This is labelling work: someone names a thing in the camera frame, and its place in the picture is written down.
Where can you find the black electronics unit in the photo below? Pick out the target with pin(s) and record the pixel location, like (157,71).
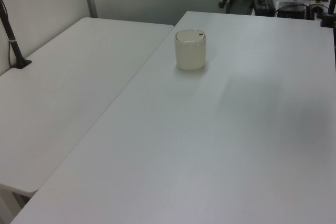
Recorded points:
(291,10)

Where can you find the black equipment box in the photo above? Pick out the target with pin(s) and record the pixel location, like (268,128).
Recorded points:
(263,5)

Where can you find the black camera stand pole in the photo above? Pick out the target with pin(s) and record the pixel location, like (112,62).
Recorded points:
(11,37)

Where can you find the cream plastic trash bin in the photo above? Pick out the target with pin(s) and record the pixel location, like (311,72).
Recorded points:
(190,51)

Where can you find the black clamp stand pole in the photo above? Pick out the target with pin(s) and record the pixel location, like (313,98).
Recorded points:
(330,6)

